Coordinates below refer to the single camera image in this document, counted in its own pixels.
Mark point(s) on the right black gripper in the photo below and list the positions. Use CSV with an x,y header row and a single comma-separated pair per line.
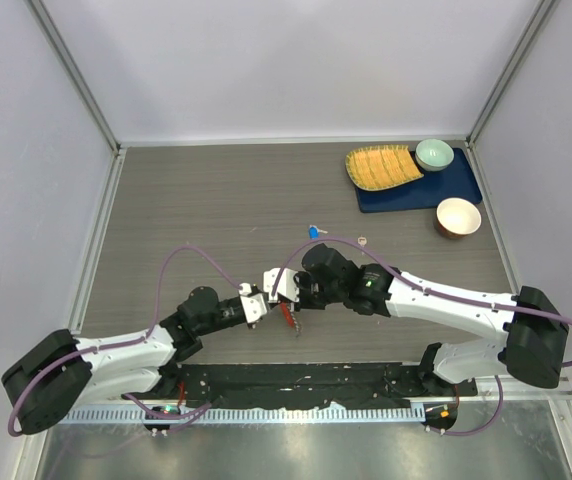
x,y
300,278

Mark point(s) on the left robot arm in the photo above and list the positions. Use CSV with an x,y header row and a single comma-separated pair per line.
x,y
63,371

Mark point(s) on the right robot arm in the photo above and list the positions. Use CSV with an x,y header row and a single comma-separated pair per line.
x,y
515,334

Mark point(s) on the blue tagged key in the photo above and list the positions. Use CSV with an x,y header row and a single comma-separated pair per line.
x,y
315,232

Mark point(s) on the yellow woven bamboo plate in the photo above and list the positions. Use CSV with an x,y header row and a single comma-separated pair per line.
x,y
383,167

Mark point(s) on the brown white bowl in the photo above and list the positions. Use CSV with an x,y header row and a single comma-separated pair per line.
x,y
457,218

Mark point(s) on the light green bowl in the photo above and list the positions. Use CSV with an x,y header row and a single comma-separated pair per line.
x,y
434,155

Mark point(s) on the dark blue tray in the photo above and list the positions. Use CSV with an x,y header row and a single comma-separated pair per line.
x,y
457,180

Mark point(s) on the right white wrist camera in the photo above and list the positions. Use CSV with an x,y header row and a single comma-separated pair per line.
x,y
283,289

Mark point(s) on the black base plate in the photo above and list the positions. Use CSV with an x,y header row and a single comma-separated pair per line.
x,y
306,386

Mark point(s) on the white slotted cable duct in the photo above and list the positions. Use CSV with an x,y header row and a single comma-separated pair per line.
x,y
122,413

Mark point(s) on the right aluminium frame post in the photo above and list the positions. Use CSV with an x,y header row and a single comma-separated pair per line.
x,y
534,27

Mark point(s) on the aluminium frame post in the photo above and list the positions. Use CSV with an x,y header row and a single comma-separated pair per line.
x,y
57,43
534,27

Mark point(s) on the left aluminium frame post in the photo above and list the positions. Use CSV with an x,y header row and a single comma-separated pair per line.
x,y
57,43

